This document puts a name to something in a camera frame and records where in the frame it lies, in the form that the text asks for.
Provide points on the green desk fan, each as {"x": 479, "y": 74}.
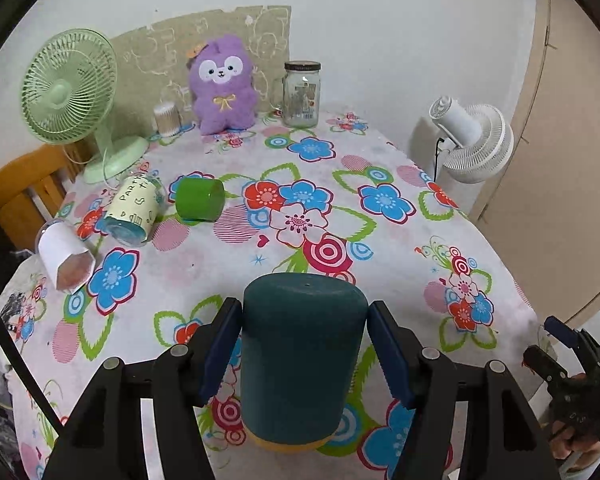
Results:
{"x": 67, "y": 95}

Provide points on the glass jar with black lid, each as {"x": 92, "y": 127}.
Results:
{"x": 301, "y": 94}

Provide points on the right hand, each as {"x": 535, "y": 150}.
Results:
{"x": 563, "y": 443}

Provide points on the cotton swab container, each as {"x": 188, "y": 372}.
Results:
{"x": 167, "y": 119}

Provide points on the wooden chair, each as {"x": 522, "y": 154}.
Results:
{"x": 31, "y": 188}

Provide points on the purple plush toy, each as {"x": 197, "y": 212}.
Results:
{"x": 220, "y": 79}

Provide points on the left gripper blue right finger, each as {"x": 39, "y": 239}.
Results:
{"x": 503, "y": 439}

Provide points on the white floor fan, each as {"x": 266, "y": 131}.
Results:
{"x": 475, "y": 141}

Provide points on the teal cup with yellow rim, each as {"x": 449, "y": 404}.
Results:
{"x": 300, "y": 339}

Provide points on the white hexagonal cup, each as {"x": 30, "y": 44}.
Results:
{"x": 66, "y": 259}

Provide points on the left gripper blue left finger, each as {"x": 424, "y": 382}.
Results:
{"x": 103, "y": 437}

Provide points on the cream printed paper cup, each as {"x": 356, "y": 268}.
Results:
{"x": 132, "y": 213}

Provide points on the beige wooden door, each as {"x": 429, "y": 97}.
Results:
{"x": 542, "y": 214}

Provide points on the floral tablecloth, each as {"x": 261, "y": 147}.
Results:
{"x": 337, "y": 200}

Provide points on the green plastic cup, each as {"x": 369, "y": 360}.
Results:
{"x": 200, "y": 199}

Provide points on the green patterned foam mat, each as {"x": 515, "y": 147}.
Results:
{"x": 152, "y": 61}

